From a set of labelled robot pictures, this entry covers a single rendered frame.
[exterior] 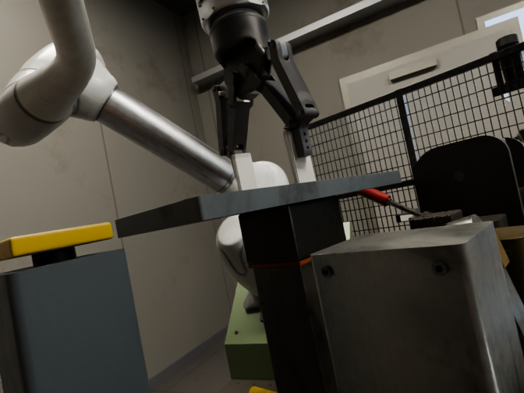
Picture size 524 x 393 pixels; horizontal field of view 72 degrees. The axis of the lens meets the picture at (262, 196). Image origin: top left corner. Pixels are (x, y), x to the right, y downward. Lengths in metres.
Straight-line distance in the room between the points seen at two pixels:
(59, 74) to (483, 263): 0.68
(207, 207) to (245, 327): 0.84
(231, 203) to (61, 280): 0.12
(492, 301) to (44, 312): 0.25
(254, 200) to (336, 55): 3.28
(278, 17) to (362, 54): 0.94
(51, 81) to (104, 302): 0.56
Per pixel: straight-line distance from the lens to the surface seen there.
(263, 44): 0.47
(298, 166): 0.41
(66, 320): 0.25
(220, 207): 0.27
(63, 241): 0.26
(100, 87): 0.96
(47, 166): 2.72
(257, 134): 3.71
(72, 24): 0.61
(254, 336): 1.06
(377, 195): 0.61
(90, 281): 0.26
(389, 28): 3.51
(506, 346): 0.27
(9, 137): 0.91
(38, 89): 0.79
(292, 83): 0.41
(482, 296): 0.23
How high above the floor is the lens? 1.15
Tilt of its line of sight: 2 degrees up
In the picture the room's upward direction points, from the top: 11 degrees counter-clockwise
